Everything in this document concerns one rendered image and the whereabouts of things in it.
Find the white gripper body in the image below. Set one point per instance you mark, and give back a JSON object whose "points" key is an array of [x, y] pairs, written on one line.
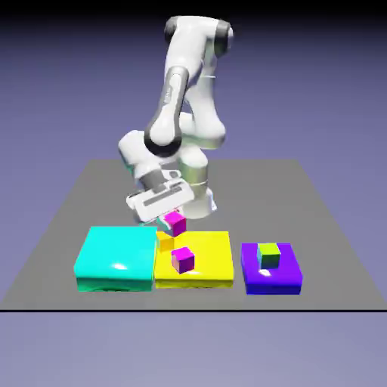
{"points": [[161, 202]]}

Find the small magenta cube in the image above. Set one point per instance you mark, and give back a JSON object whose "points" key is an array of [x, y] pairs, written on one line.
{"points": [[183, 260], [176, 223]]}

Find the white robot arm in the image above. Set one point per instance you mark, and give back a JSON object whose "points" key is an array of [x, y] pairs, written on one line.
{"points": [[193, 90]]}

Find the small orange cube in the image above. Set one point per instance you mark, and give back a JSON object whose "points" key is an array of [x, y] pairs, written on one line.
{"points": [[165, 242]]}

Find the small lime green cube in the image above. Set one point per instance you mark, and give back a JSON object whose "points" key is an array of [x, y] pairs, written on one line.
{"points": [[269, 255]]}

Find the large cyan box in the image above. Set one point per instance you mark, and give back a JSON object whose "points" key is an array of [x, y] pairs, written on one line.
{"points": [[116, 257]]}

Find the large yellow box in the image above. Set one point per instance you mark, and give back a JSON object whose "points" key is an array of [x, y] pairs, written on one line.
{"points": [[205, 260]]}

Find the large purple box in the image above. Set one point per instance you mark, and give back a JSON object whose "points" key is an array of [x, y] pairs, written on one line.
{"points": [[272, 279]]}

